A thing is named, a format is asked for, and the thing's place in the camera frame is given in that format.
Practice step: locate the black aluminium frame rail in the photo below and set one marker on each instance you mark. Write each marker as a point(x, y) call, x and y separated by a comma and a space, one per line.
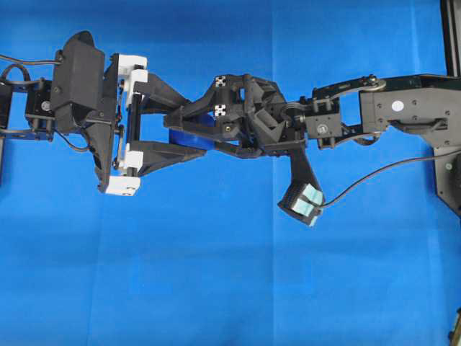
point(451, 16)

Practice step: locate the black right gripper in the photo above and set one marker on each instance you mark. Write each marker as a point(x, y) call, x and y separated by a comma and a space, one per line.
point(245, 117)

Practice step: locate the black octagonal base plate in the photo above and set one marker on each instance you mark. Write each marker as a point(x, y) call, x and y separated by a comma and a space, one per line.
point(447, 176)

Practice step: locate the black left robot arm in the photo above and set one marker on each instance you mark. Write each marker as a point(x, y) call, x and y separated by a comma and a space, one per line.
point(26, 112)

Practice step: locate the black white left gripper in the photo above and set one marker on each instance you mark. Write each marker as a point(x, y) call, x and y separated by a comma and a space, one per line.
point(118, 163)

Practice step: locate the blue table cloth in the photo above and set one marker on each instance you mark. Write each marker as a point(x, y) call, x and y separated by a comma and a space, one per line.
point(202, 255)

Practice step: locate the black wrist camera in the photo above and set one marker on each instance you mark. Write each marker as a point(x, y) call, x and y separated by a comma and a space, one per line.
point(304, 196)
point(77, 82)

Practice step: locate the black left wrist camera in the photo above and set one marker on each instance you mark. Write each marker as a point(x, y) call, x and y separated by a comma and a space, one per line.
point(77, 82)

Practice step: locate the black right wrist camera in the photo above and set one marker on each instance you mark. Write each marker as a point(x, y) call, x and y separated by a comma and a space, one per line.
point(304, 196)

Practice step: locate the blue block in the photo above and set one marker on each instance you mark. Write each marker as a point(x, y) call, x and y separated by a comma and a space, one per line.
point(191, 140)

